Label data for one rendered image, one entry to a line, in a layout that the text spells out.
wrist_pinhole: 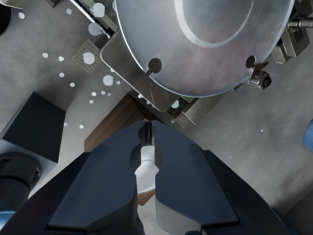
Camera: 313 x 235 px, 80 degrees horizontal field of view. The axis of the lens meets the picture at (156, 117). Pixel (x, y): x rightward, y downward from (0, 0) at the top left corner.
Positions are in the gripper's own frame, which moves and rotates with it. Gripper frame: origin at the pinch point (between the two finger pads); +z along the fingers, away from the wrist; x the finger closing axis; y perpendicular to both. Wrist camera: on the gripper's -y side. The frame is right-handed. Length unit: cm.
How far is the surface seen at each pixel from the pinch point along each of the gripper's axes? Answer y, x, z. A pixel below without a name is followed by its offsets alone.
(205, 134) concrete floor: 73, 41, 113
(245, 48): -2.1, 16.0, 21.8
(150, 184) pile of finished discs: 69, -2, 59
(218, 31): -5.0, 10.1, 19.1
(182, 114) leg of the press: 17.2, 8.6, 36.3
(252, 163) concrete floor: 119, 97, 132
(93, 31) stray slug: -4.7, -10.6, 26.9
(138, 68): -0.3, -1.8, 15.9
